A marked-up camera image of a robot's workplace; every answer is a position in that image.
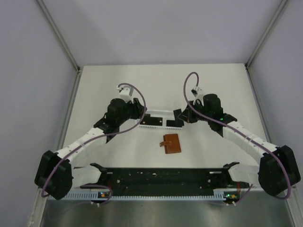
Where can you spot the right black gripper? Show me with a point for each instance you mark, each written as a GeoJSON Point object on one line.
{"type": "Point", "coordinates": [187, 115]}

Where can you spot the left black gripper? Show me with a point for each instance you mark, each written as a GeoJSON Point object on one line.
{"type": "Point", "coordinates": [138, 109]}

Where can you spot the brown leather card holder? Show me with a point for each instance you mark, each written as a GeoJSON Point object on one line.
{"type": "Point", "coordinates": [171, 143]}

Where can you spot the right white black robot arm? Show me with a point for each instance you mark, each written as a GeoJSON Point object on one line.
{"type": "Point", "coordinates": [276, 170]}

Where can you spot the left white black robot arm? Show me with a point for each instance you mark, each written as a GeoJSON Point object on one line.
{"type": "Point", "coordinates": [57, 172]}

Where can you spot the black credit card in basket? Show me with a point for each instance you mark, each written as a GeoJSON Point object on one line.
{"type": "Point", "coordinates": [151, 120]}

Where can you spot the white plastic slotted basket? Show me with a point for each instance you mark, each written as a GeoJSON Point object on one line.
{"type": "Point", "coordinates": [165, 114]}

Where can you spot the left aluminium frame post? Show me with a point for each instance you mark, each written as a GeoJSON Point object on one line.
{"type": "Point", "coordinates": [57, 34]}

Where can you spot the aluminium frame post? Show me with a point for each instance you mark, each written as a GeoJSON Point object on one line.
{"type": "Point", "coordinates": [267, 32]}
{"type": "Point", "coordinates": [57, 34]}

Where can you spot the right aluminium frame post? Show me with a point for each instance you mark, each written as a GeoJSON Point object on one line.
{"type": "Point", "coordinates": [267, 32]}

